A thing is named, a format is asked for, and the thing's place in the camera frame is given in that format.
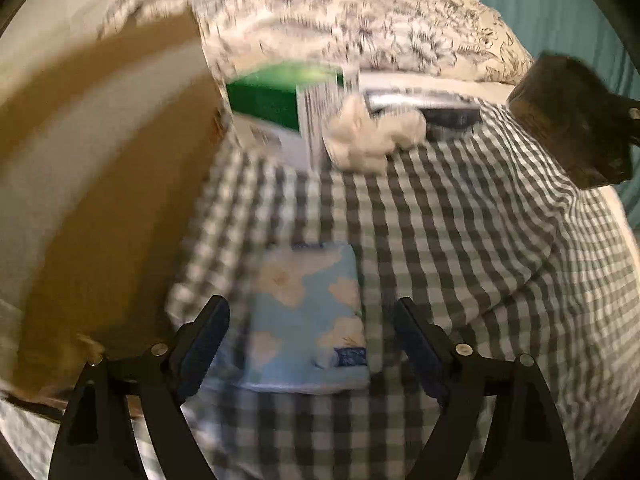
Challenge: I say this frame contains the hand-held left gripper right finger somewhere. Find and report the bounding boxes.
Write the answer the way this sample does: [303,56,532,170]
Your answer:
[394,297,576,480]

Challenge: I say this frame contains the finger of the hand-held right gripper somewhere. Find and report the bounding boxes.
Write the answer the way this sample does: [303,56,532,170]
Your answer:
[617,95,640,148]

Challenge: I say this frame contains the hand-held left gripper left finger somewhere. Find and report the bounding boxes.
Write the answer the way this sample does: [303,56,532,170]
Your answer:
[47,295,232,480]

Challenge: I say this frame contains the dark square box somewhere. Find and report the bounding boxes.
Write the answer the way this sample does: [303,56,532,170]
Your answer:
[507,52,640,191]

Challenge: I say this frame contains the blue cloud print tissue pack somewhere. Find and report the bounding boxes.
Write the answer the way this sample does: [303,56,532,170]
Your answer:
[220,242,371,393]

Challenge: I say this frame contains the white fluffy ball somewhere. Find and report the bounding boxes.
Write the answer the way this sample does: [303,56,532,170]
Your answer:
[322,97,428,176]

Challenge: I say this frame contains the green and white carton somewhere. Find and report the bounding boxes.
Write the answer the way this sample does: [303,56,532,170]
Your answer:
[225,62,351,171]

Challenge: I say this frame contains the grey white gingham cloth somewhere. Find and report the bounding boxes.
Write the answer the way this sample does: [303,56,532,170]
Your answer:
[0,100,636,480]

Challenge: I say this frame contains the teal curtain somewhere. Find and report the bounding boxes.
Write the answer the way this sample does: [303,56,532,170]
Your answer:
[442,0,640,211]

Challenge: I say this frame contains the silver and black device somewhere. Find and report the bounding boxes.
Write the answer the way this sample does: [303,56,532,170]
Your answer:
[360,87,483,141]

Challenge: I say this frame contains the floral print duvet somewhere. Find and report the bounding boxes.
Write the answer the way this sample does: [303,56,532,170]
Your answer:
[192,0,533,86]

